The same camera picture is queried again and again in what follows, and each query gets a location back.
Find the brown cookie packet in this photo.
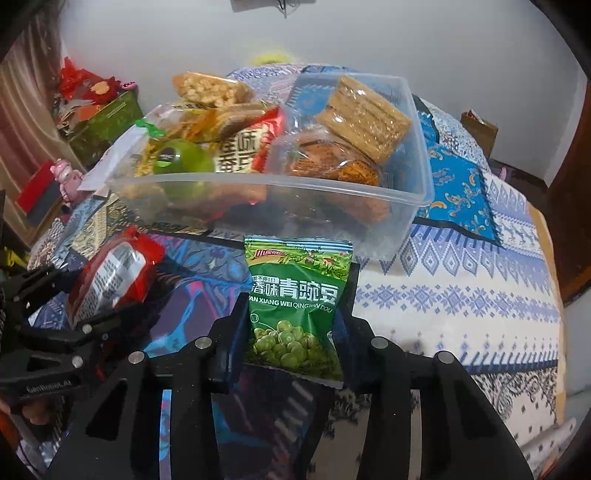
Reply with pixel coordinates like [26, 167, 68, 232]
[284, 128, 386, 224]

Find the green pea packet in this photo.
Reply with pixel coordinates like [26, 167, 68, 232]
[243, 235, 355, 389]

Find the striped curtain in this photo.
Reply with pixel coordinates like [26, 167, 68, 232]
[0, 14, 63, 197]

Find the sesame wafer packet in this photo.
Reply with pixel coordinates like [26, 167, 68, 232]
[315, 75, 413, 165]

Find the red packet with grey label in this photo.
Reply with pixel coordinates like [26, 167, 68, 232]
[66, 226, 167, 329]

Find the pile of red clutter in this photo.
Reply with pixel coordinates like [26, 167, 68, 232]
[54, 56, 139, 123]

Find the brown paper bag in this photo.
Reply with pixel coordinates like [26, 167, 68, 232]
[459, 110, 500, 156]

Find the wooden door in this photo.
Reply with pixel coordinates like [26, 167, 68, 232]
[544, 55, 591, 264]

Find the white plastic bag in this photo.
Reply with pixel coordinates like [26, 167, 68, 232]
[78, 124, 141, 193]

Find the pink plush toy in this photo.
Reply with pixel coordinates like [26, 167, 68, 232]
[52, 158, 87, 205]

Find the square cracker packet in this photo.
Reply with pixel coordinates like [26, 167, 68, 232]
[215, 102, 271, 140]

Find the green patterned box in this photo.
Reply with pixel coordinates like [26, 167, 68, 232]
[68, 90, 145, 168]

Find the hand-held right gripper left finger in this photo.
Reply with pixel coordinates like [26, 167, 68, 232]
[48, 292, 251, 480]

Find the clear plastic container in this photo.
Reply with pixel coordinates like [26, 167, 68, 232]
[106, 73, 435, 274]

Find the red box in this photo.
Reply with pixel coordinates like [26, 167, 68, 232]
[15, 161, 64, 228]

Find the orange white snack stick bag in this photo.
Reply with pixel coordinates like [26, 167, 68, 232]
[131, 104, 232, 178]

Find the puffed rice bar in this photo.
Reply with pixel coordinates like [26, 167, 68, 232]
[172, 71, 256, 110]

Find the green jelly cup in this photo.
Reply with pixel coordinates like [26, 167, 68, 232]
[151, 140, 216, 205]

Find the orange red snack packet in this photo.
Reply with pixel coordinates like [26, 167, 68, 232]
[213, 107, 286, 205]

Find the person's left hand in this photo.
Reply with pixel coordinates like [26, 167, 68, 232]
[20, 398, 59, 426]

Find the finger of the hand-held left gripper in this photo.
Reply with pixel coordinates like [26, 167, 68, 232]
[28, 311, 136, 348]
[7, 267, 82, 315]

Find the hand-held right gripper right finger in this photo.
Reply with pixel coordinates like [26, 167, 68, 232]
[333, 263, 536, 480]

